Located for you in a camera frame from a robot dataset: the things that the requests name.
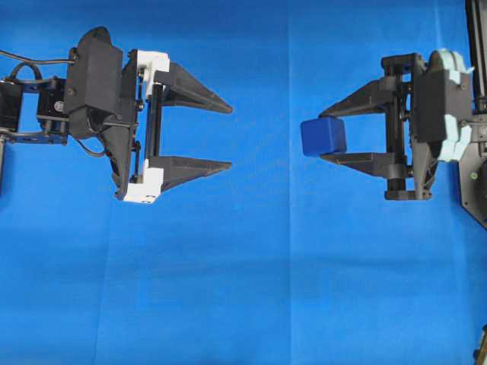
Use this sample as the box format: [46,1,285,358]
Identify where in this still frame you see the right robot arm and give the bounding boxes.
[317,1,486,201]

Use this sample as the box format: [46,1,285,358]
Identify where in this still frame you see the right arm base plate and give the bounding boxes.
[459,153,486,229]

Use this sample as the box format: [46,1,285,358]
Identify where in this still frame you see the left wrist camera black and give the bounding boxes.
[64,27,137,200]

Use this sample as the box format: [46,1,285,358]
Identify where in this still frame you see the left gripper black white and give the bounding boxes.
[112,49,233,204]

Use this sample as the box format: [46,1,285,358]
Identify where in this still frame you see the yellow black clamp corner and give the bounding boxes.
[473,325,487,365]

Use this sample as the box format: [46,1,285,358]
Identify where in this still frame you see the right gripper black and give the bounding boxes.
[319,53,436,201]

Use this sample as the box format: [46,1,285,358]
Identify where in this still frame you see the blue block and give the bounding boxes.
[300,116,347,157]

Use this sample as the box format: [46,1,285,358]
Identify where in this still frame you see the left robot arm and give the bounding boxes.
[1,40,231,204]

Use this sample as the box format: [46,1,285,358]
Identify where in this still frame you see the blue table cloth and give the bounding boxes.
[1,1,486,364]

